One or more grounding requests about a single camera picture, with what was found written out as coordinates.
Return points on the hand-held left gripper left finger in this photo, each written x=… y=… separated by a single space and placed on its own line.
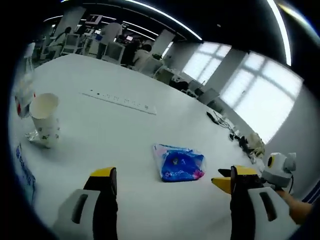
x=105 y=207

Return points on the beige bag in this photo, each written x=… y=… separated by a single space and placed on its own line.
x=256 y=146

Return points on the grey office chair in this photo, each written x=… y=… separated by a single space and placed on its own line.
x=211 y=96

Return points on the black device on table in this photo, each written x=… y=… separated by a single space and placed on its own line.
x=212 y=117

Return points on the white recessed power strip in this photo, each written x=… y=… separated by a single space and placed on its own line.
x=117 y=101

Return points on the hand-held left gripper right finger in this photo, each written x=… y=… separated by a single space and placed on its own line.
x=242 y=210

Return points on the small bright window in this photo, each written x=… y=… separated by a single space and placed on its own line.
x=205 y=62

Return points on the packaged blue mouse pad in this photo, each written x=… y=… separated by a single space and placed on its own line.
x=25 y=170

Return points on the clear plastic water bottle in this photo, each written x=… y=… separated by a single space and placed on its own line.
x=25 y=100

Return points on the blue tissue packet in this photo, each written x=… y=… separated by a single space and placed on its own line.
x=180 y=165

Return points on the large bright window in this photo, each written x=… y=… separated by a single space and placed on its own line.
x=260 y=100

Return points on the white table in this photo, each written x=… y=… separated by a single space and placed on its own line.
x=125 y=130

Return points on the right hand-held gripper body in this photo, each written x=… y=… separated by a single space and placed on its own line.
x=280 y=167

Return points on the white paper cup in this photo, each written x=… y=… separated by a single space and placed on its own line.
x=46 y=125

